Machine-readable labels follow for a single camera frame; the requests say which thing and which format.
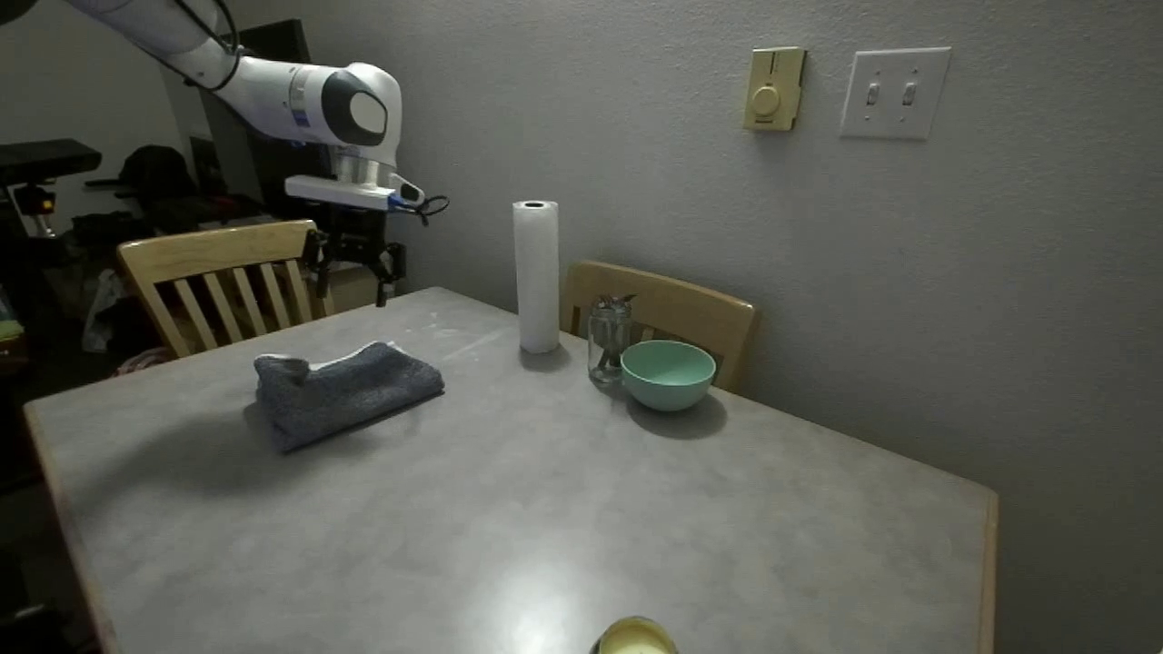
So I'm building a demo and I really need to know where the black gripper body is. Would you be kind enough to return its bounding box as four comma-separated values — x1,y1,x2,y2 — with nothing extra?
317,202,412,265

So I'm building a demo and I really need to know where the grey blue striped towel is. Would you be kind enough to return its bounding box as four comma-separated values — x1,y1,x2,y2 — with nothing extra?
252,339,447,458

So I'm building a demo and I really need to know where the white paper towel roll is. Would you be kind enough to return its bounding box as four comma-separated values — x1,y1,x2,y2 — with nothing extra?
507,196,565,356

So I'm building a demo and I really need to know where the wooden chair slatted backrest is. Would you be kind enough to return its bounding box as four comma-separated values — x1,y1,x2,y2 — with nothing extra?
116,218,334,365

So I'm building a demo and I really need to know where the clear glass clamp jar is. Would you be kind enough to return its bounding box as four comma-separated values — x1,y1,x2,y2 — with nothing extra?
585,291,643,389

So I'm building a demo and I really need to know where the mint green bowl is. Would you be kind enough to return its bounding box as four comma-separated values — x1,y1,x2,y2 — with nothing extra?
613,333,719,413

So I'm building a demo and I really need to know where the black padded bench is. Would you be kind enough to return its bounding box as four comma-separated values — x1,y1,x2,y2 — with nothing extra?
0,136,106,189

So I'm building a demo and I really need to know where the wooden chair solid backrest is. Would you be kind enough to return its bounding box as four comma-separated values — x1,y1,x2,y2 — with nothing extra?
561,259,762,396

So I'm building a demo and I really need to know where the small glass jar yellow lid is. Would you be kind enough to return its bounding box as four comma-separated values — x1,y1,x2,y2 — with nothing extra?
588,614,682,654

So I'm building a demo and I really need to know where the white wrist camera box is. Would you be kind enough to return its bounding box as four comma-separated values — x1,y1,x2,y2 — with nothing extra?
280,171,430,218

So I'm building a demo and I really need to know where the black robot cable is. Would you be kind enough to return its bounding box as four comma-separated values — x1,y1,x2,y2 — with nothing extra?
408,189,453,230

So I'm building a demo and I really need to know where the beige wall thermostat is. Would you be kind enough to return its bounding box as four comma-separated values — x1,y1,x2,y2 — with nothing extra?
740,42,811,136

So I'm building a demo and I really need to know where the white double light switch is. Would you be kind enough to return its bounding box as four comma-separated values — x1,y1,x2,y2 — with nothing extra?
834,42,957,147

